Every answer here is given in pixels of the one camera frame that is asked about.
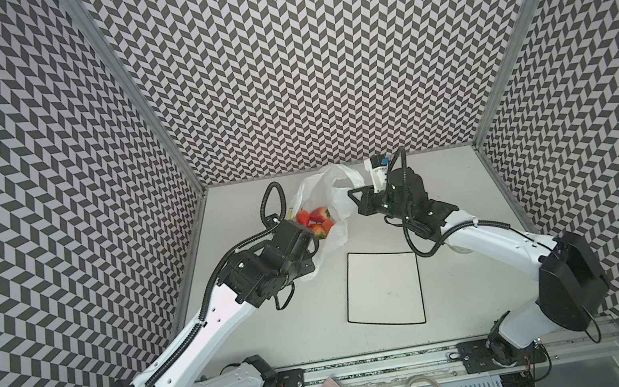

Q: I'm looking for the left grey corner post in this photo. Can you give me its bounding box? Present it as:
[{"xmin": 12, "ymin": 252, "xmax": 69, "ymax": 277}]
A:
[{"xmin": 58, "ymin": 0, "xmax": 206, "ymax": 195}]

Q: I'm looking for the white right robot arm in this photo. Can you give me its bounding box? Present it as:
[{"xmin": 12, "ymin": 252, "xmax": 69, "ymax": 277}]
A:
[{"xmin": 348, "ymin": 148, "xmax": 611, "ymax": 368}]

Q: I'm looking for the white plastic bag lemon print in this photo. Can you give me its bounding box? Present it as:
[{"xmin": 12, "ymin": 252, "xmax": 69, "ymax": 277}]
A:
[{"xmin": 285, "ymin": 163, "xmax": 367, "ymax": 282}]

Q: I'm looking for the red fake apple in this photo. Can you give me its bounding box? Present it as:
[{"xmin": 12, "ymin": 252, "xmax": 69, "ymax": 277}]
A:
[{"xmin": 309, "ymin": 219, "xmax": 335, "ymax": 240}]

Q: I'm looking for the white mat black border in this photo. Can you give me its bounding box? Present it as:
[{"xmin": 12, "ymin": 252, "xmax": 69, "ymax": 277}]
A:
[{"xmin": 346, "ymin": 252, "xmax": 427, "ymax": 327}]

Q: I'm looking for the grey corner frame post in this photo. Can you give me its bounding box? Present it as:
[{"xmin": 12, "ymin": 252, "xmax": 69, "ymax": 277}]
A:
[{"xmin": 473, "ymin": 0, "xmax": 541, "ymax": 153}]

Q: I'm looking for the red fake strawberry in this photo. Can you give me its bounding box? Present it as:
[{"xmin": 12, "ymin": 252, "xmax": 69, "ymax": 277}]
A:
[{"xmin": 295, "ymin": 210, "xmax": 311, "ymax": 227}]

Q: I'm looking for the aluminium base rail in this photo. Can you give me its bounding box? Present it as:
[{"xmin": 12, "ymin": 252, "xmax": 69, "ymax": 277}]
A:
[{"xmin": 276, "ymin": 317, "xmax": 619, "ymax": 387}]

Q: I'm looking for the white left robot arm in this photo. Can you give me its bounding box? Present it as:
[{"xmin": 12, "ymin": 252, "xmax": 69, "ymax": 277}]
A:
[{"xmin": 110, "ymin": 211, "xmax": 320, "ymax": 387}]

